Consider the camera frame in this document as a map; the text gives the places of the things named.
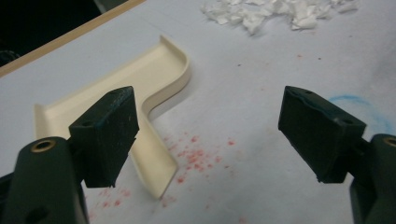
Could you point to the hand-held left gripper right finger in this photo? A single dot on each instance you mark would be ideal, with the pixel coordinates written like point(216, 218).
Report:
point(320, 137)

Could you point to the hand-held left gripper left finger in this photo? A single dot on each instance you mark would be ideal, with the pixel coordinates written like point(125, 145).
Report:
point(104, 137)

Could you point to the cream plastic dustpan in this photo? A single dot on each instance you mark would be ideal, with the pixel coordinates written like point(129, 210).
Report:
point(155, 77)

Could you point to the pile of white paper scraps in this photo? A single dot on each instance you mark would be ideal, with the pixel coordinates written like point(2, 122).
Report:
point(255, 17)

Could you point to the wooden table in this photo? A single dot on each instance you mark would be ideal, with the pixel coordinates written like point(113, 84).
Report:
point(62, 39)

